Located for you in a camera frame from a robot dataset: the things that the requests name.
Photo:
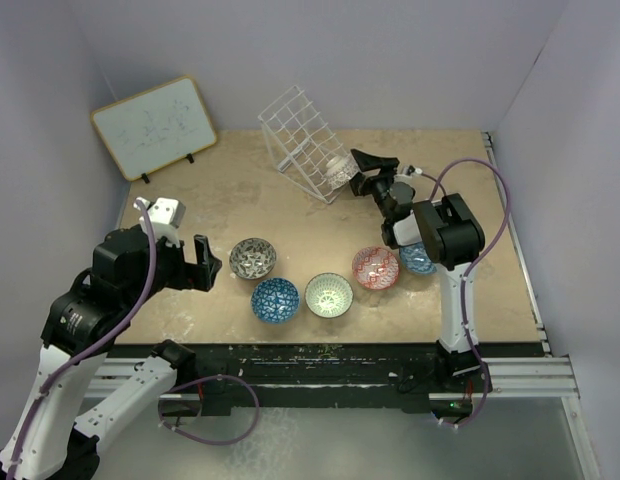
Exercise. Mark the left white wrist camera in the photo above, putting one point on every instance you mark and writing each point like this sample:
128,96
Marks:
164,215

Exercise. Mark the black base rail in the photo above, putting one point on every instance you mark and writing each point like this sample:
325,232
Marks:
411,377

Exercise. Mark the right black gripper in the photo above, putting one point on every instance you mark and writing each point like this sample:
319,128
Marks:
367,163

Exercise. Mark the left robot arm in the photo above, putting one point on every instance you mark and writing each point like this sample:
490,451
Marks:
53,439

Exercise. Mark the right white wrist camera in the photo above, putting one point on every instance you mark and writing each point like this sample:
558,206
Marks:
408,172

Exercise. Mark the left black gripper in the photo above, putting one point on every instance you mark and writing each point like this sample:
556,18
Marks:
200,275

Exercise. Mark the green and white bowl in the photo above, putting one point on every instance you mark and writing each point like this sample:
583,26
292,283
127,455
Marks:
329,295

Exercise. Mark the small whiteboard with wooden frame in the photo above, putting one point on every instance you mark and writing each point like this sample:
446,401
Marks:
155,128

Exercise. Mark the red patterned bowl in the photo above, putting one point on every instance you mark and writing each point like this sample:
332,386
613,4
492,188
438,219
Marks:
375,268

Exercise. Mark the dark blue triangle-pattern bowl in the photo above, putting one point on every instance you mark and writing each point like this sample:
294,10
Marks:
275,301

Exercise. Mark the light blue patterned bowl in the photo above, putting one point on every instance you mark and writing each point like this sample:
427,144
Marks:
415,259

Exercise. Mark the grey patterned bowl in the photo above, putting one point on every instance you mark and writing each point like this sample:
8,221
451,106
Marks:
252,258

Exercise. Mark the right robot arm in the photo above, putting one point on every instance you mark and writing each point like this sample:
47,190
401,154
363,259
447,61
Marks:
453,240

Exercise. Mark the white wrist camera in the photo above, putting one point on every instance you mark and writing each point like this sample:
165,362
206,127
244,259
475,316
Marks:
164,215
408,172

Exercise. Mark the white wire dish rack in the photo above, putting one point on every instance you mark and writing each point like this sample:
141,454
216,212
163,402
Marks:
301,143

